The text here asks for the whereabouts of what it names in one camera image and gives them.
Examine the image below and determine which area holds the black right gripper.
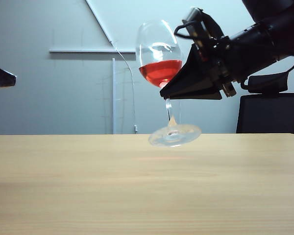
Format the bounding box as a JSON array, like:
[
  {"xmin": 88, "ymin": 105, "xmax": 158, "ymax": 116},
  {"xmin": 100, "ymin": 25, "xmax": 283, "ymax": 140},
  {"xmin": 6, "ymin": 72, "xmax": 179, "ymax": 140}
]
[{"xmin": 159, "ymin": 34, "xmax": 239, "ymax": 101}]

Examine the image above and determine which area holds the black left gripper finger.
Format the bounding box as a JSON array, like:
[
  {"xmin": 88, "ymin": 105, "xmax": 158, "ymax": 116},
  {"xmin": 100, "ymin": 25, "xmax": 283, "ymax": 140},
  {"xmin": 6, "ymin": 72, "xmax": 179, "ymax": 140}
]
[{"xmin": 0, "ymin": 64, "xmax": 17, "ymax": 90}]

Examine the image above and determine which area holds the red liquid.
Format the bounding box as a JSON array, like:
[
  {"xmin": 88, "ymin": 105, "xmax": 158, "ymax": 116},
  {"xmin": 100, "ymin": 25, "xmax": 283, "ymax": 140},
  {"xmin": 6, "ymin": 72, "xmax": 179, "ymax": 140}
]
[{"xmin": 139, "ymin": 59, "xmax": 183, "ymax": 88}]

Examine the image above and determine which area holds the clear stemmed wine goblet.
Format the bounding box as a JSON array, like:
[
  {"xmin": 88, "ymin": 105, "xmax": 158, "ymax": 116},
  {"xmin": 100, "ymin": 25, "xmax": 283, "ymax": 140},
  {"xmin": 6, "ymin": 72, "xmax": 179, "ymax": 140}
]
[{"xmin": 135, "ymin": 20, "xmax": 202, "ymax": 148}]

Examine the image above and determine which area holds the black mesh office chair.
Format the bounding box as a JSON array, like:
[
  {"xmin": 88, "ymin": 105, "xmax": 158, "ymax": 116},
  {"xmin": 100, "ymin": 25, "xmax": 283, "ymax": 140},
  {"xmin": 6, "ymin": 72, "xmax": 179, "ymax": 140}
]
[{"xmin": 236, "ymin": 74, "xmax": 294, "ymax": 135}]

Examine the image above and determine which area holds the white cable with inline switch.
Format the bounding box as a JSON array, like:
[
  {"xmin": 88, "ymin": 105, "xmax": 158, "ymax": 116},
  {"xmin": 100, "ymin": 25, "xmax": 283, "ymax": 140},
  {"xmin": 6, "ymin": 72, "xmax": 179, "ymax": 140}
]
[{"xmin": 111, "ymin": 40, "xmax": 138, "ymax": 134}]

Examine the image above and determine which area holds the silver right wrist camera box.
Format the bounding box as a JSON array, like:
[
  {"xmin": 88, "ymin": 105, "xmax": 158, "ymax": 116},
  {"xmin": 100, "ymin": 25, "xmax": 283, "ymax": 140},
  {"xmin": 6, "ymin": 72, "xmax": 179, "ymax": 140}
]
[{"xmin": 182, "ymin": 7, "xmax": 223, "ymax": 40}]

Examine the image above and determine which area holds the white vertical wall conduit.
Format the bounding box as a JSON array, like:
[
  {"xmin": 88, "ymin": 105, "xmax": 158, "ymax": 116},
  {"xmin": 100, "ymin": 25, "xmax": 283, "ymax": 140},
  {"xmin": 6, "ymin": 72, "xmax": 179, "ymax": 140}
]
[{"xmin": 112, "ymin": 58, "xmax": 117, "ymax": 135}]

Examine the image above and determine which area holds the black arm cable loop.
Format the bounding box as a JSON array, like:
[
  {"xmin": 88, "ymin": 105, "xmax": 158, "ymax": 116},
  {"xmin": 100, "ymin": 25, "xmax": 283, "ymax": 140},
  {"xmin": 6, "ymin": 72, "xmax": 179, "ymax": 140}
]
[{"xmin": 240, "ymin": 50, "xmax": 294, "ymax": 89}]

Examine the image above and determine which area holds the white diagonal wall conduit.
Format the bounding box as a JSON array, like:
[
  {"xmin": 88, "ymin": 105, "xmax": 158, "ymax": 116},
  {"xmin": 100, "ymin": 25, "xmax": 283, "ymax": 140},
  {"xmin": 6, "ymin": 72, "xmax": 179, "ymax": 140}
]
[{"xmin": 85, "ymin": 0, "xmax": 114, "ymax": 45}]

